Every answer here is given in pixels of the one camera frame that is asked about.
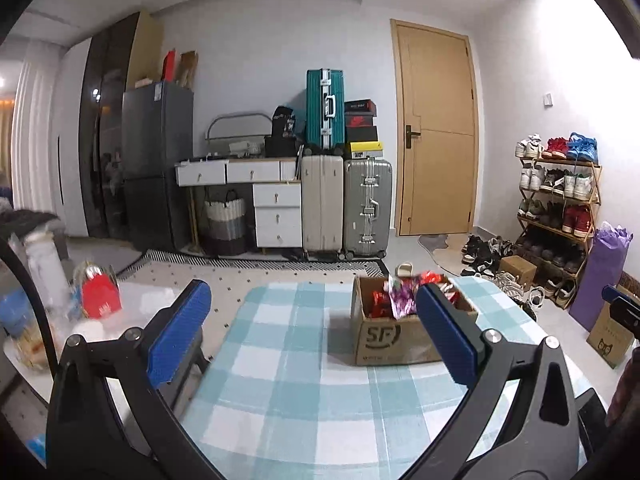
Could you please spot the red bag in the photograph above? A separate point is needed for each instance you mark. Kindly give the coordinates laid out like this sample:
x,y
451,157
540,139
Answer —
x,y
169,66

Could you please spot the dark glass wardrobe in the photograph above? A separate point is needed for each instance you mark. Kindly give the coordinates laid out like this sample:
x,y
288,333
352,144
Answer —
x,y
107,135

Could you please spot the white marble coffee table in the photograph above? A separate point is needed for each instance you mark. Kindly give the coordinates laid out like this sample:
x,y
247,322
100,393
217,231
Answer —
x,y
135,305

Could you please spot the beige slipper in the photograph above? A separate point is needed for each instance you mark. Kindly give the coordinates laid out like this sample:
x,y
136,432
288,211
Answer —
x,y
405,270

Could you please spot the black glossy object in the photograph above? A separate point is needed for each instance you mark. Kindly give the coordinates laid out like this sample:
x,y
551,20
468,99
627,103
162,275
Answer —
x,y
592,425

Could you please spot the small white basket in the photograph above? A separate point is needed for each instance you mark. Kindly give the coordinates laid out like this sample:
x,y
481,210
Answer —
x,y
245,148

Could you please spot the black fridge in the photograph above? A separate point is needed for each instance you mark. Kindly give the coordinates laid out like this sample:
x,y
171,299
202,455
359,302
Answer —
x,y
155,160

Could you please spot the red gift box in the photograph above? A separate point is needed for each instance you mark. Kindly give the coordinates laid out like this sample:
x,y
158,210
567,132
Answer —
x,y
101,297

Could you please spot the woven laundry basket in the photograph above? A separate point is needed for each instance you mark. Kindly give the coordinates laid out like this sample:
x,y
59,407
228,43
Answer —
x,y
225,225

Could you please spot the teal plaid tablecloth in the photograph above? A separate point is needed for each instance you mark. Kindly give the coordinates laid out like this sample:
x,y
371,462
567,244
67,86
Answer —
x,y
280,360

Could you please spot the tan wooden door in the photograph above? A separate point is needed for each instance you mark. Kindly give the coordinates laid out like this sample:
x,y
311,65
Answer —
x,y
435,175

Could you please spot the beige suitcase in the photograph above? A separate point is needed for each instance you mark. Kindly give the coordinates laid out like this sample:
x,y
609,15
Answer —
x,y
322,205

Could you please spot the oval metal frame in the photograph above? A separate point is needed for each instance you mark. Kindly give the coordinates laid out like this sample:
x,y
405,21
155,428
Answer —
x,y
210,127

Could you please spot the red logo shoe box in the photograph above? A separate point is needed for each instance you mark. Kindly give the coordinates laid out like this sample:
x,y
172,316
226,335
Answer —
x,y
360,119

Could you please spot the small brown cardboard box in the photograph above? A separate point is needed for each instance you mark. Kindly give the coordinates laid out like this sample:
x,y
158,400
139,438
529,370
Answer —
x,y
517,270

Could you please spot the yellow black shoe box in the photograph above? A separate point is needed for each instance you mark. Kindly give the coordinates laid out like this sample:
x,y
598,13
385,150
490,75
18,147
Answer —
x,y
365,150

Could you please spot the brown paper bag with cat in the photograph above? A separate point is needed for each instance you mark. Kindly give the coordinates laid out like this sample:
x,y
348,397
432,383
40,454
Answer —
x,y
607,345

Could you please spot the plain black shoe box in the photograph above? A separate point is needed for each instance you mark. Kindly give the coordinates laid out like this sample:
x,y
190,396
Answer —
x,y
361,133

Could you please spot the blue tissue pack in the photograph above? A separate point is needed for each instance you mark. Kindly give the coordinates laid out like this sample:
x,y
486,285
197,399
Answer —
x,y
40,446

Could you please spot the purple snack packet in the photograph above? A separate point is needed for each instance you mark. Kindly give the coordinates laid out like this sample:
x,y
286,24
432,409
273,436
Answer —
x,y
404,297

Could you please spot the white kettle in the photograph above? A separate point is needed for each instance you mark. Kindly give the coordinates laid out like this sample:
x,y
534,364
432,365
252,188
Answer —
x,y
45,270

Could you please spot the grey door mat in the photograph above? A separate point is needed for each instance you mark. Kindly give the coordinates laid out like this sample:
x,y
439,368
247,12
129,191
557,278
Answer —
x,y
442,250

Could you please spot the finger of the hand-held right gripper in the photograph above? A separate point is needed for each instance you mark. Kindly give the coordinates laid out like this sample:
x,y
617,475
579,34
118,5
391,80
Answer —
x,y
620,296

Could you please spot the black printed bag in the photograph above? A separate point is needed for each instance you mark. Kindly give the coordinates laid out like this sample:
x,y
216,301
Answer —
x,y
283,121

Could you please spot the silver suitcase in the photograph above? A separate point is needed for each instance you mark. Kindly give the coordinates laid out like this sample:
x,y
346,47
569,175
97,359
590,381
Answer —
x,y
357,210

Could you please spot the white desk with drawers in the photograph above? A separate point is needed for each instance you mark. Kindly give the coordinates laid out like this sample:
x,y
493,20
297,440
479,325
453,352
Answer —
x,y
250,171

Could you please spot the white curtain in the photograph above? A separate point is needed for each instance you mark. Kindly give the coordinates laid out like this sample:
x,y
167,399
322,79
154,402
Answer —
x,y
35,130

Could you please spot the clear container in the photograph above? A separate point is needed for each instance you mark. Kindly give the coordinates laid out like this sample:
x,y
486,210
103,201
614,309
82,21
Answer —
x,y
32,352

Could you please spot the black shoe box red stripe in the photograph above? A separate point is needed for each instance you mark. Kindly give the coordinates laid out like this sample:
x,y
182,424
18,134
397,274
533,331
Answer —
x,y
360,106

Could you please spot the white drawer cabinet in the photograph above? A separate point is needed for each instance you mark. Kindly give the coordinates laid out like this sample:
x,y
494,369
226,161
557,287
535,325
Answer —
x,y
277,215

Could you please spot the pile of loose shoes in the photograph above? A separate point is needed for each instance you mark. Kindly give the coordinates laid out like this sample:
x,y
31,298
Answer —
x,y
480,255

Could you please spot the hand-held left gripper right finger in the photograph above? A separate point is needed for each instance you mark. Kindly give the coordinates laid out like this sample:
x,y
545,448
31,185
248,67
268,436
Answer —
x,y
445,335

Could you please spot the teal suitcase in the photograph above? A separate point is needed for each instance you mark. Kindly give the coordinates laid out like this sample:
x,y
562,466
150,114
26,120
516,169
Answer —
x,y
317,110

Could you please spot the wooden shoe rack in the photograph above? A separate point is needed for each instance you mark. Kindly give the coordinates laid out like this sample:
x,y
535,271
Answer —
x,y
595,200

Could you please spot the purple gift bag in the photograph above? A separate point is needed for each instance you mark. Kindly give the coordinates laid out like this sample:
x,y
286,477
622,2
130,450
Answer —
x,y
600,280

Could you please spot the white wardrobe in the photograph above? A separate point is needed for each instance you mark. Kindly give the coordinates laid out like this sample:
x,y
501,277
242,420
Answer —
x,y
70,150

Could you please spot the shoe rack with shoes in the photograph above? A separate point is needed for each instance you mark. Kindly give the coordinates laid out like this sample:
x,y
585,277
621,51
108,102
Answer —
x,y
575,185

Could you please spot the white light switch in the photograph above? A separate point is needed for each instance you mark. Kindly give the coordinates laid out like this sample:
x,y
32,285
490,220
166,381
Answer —
x,y
548,100

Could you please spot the red snack packet white label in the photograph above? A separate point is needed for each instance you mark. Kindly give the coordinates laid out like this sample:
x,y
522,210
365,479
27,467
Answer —
x,y
440,285

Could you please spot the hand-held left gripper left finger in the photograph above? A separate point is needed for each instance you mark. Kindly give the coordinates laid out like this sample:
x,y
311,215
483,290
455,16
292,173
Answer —
x,y
180,332

